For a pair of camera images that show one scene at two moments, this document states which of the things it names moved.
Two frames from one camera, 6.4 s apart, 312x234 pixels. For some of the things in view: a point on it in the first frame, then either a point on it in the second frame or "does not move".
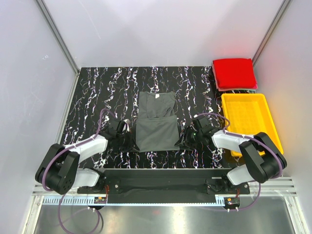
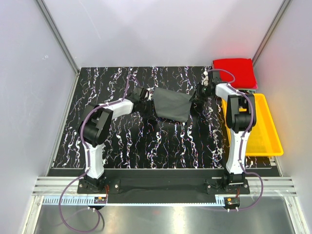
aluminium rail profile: (285, 185) does not move
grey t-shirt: (156, 127) → (172, 105)
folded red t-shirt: (234, 73) does not move
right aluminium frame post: (284, 5) does not move
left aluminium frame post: (59, 35) does not move
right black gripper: (184, 140) → (197, 97)
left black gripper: (131, 146) → (150, 114)
